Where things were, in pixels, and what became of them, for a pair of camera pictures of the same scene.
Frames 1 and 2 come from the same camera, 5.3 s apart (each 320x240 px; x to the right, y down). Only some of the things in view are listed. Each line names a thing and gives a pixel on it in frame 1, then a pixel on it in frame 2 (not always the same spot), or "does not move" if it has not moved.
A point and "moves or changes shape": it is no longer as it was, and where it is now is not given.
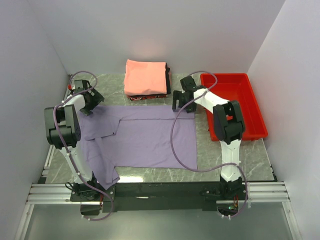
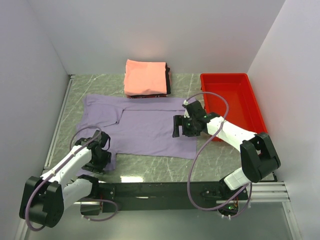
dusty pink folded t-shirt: x=169 y=74 does not move
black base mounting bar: x=159 y=197 does not move
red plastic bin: x=237 y=87 does not move
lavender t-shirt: x=138 y=136 moves or changes shape
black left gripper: x=97 y=98 to x=99 y=168
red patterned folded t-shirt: x=146 y=97 does not move
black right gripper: x=177 y=95 to x=179 y=120
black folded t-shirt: x=168 y=84 does not move
